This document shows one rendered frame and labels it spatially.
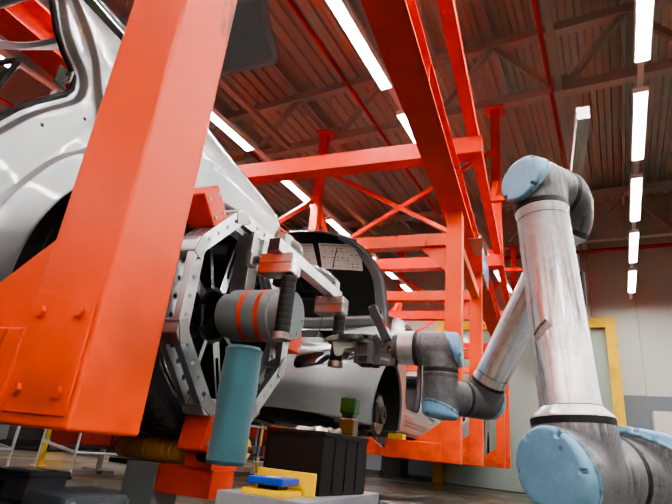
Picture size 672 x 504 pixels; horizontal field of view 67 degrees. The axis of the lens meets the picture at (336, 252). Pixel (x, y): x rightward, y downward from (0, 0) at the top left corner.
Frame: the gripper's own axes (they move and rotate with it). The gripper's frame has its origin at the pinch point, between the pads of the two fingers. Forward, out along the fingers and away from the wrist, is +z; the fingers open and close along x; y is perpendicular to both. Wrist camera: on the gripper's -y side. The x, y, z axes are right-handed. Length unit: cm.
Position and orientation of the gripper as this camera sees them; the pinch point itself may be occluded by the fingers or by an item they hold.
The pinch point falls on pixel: (331, 338)
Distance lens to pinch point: 146.7
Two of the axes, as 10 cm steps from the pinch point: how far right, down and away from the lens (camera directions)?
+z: -9.3, 0.5, 3.6
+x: 3.5, 3.8, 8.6
